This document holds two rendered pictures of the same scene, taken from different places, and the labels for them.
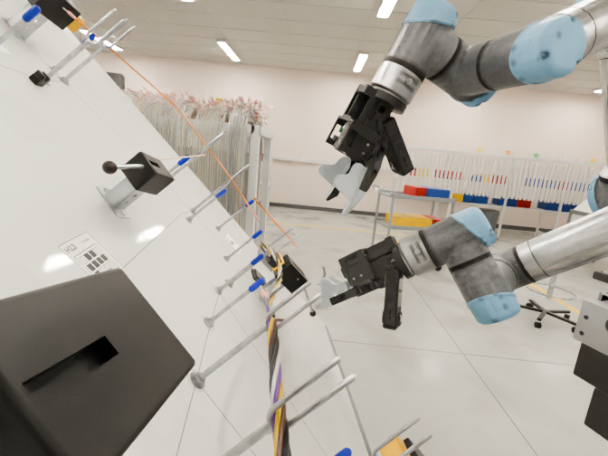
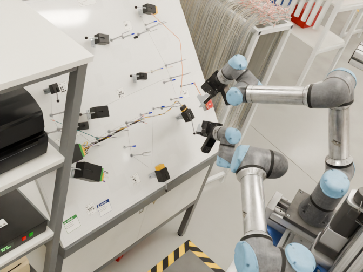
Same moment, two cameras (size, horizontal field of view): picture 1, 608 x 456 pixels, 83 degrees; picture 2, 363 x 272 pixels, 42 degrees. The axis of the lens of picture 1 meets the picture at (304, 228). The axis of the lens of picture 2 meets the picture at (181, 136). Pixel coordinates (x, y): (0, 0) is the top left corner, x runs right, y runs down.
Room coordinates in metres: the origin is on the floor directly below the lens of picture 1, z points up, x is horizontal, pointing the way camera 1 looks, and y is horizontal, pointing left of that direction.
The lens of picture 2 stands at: (-0.99, -1.22, 2.58)
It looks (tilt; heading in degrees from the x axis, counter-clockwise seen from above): 38 degrees down; 37
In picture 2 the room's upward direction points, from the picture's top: 19 degrees clockwise
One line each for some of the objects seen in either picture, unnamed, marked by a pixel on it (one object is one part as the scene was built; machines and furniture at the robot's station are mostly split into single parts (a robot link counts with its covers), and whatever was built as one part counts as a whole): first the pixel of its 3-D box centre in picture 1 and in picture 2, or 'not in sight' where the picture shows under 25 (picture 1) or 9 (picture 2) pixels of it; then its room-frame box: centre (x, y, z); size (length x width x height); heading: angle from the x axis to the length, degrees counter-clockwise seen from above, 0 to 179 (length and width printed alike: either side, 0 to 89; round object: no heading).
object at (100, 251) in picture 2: not in sight; (104, 243); (0.09, -0.16, 0.60); 0.55 x 0.02 x 0.39; 7
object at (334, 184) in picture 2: not in sight; (331, 188); (0.69, -0.79, 1.33); 0.13 x 0.12 x 0.14; 18
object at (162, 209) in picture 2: not in sight; (175, 196); (0.63, -0.09, 0.60); 0.55 x 0.03 x 0.39; 7
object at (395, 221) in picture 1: (405, 226); not in sight; (4.56, -1.36, 0.54); 0.99 x 0.50 x 1.08; 100
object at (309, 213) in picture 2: not in sight; (318, 207); (0.68, -0.80, 1.21); 0.15 x 0.15 x 0.10
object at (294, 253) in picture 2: not in sight; (293, 265); (0.21, -0.95, 1.33); 0.13 x 0.12 x 0.14; 140
